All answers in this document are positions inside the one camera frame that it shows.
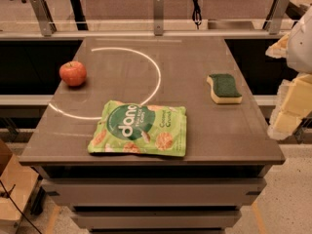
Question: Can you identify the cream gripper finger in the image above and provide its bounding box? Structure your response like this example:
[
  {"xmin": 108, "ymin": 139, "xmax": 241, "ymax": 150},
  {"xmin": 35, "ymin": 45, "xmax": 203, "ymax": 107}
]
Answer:
[
  {"xmin": 265, "ymin": 34, "xmax": 290, "ymax": 59},
  {"xmin": 267, "ymin": 73, "xmax": 312, "ymax": 140}
]

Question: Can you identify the green and yellow sponge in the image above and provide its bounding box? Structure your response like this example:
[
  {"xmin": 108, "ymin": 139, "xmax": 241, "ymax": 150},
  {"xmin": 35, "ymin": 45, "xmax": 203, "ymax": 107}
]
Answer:
[{"xmin": 207, "ymin": 73, "xmax": 243, "ymax": 104}]

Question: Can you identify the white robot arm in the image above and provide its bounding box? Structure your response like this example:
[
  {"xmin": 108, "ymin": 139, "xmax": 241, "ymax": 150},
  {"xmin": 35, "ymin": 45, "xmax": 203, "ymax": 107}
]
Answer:
[{"xmin": 265, "ymin": 7, "xmax": 312, "ymax": 140}]

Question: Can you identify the red apple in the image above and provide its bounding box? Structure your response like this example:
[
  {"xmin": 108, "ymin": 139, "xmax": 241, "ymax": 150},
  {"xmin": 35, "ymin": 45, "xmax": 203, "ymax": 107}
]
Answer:
[{"xmin": 59, "ymin": 61, "xmax": 87, "ymax": 87}]

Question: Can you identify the grey drawer cabinet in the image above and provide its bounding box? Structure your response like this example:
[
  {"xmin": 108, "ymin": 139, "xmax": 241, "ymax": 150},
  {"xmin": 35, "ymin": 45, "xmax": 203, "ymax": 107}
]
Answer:
[{"xmin": 20, "ymin": 37, "xmax": 284, "ymax": 234}]

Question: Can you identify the green rice chips bag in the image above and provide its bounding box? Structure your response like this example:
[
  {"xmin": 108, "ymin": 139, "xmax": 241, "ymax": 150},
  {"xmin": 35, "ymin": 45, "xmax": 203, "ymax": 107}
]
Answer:
[{"xmin": 88, "ymin": 100, "xmax": 186, "ymax": 157}]

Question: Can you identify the cardboard box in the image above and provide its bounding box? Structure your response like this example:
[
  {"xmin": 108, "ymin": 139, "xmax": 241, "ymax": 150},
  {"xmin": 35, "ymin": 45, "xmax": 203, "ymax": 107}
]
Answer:
[{"xmin": 0, "ymin": 139, "xmax": 38, "ymax": 234}]

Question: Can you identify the right metal rail bracket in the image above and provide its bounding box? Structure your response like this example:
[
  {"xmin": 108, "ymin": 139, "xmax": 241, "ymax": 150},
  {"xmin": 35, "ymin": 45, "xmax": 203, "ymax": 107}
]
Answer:
[{"xmin": 267, "ymin": 0, "xmax": 290, "ymax": 34}]

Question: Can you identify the metal rail bracket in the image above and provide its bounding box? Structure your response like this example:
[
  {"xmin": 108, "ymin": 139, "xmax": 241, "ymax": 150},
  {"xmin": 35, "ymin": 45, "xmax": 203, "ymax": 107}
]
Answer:
[
  {"xmin": 29, "ymin": 0, "xmax": 57, "ymax": 36},
  {"xmin": 267, "ymin": 0, "xmax": 290, "ymax": 34},
  {"xmin": 153, "ymin": 0, "xmax": 164, "ymax": 36}
]

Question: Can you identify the hanging black cable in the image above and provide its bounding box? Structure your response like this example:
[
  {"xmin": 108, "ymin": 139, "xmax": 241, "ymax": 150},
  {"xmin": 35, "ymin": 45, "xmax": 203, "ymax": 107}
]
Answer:
[{"xmin": 190, "ymin": 0, "xmax": 203, "ymax": 30}]

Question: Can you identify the middle metal rail bracket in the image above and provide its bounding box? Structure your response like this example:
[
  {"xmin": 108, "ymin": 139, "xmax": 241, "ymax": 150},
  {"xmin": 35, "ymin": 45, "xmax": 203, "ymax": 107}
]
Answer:
[{"xmin": 153, "ymin": 0, "xmax": 164, "ymax": 36}]

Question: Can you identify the left metal rail bracket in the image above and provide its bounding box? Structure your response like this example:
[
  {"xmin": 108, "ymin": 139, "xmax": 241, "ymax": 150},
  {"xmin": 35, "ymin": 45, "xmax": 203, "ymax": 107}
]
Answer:
[{"xmin": 29, "ymin": 0, "xmax": 57, "ymax": 36}]

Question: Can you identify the black cable on floor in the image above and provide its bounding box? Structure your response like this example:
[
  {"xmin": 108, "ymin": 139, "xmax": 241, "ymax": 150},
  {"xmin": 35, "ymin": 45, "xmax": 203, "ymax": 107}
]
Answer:
[{"xmin": 0, "ymin": 178, "xmax": 43, "ymax": 234}]

